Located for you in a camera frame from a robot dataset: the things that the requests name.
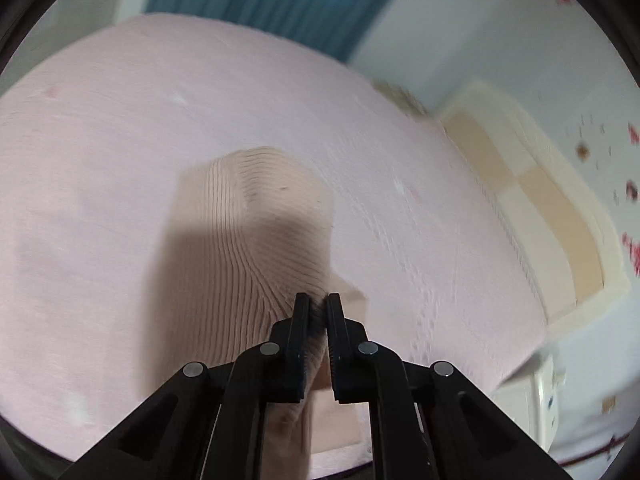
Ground beige checkered headboard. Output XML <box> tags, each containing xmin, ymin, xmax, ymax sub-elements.
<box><xmin>374</xmin><ymin>78</ymin><xmax>632</xmax><ymax>326</ymax></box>

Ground white bedside cabinet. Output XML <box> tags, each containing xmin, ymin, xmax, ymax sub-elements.
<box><xmin>490</xmin><ymin>352</ymin><xmax>564</xmax><ymax>451</ymax></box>

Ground beige knit sweater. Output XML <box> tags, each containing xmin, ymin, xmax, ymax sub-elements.
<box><xmin>140</xmin><ymin>148</ymin><xmax>368</xmax><ymax>479</ymax></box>

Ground pink bed cover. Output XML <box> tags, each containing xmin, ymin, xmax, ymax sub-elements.
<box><xmin>1</xmin><ymin>14</ymin><xmax>546</xmax><ymax>460</ymax></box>

